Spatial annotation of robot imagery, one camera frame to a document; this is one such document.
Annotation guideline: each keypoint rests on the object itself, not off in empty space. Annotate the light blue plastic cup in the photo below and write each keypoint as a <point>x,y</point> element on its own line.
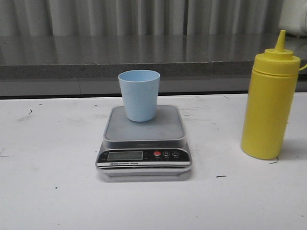
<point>139,89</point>

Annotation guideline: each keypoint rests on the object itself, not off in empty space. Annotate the yellow squeeze bottle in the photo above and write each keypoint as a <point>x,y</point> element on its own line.
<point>271,90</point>

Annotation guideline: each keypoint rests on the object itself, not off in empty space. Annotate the silver digital kitchen scale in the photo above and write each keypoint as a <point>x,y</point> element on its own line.
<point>156,147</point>

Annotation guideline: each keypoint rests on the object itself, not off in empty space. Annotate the grey stone counter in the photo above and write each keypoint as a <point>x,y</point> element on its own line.
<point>85,66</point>

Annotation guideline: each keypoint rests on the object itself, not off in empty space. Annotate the white pleated curtain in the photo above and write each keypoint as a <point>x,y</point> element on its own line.
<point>138,17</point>

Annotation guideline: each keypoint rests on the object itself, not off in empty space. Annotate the white appliance on counter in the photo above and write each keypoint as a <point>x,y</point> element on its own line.
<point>293,17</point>

